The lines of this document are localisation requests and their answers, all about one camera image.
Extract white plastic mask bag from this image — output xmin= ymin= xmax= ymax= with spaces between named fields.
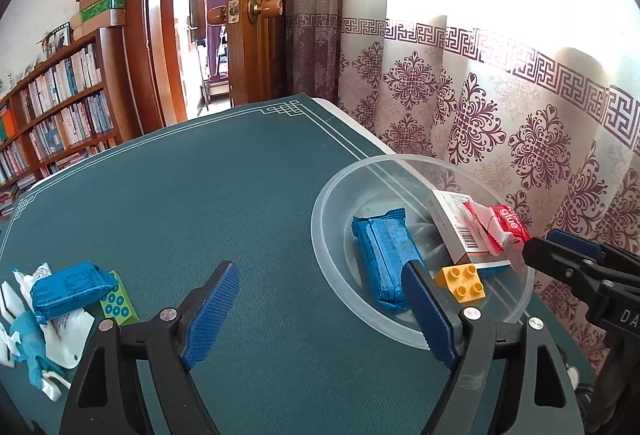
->
xmin=1 ymin=263 xmax=94 ymax=403

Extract red and white glue packet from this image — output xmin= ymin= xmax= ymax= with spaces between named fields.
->
xmin=463 ymin=200 xmax=530 ymax=255

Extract white medicine box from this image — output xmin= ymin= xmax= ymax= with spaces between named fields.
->
xmin=426 ymin=189 xmax=511 ymax=273

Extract orange and yellow toy brick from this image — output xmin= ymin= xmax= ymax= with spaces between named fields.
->
xmin=435 ymin=264 xmax=486 ymax=304

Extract blue snack packet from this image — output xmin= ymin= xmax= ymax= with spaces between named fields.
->
xmin=30 ymin=262 xmax=117 ymax=325
xmin=352 ymin=208 xmax=423 ymax=315

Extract green dotted box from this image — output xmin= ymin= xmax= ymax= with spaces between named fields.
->
xmin=100 ymin=270 xmax=140 ymax=327

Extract teal cloth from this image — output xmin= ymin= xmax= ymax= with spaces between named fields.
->
xmin=10 ymin=311 xmax=64 ymax=389

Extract clear plastic bowl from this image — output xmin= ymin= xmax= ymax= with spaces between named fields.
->
xmin=309 ymin=153 xmax=537 ymax=351

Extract patterned curtain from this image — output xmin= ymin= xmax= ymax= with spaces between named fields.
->
xmin=285 ymin=0 xmax=639 ymax=252

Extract wooden bookshelf with books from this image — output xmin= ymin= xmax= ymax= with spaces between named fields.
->
xmin=1 ymin=27 xmax=142 ymax=221

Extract purple hanging trousers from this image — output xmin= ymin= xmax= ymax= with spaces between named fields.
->
xmin=205 ymin=0 xmax=226 ymax=82

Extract wooden door with knob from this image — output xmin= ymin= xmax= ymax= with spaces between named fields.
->
xmin=207 ymin=0 xmax=286 ymax=107

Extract stacked boxes on shelf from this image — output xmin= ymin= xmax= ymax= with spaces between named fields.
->
xmin=70 ymin=0 xmax=126 ymax=41

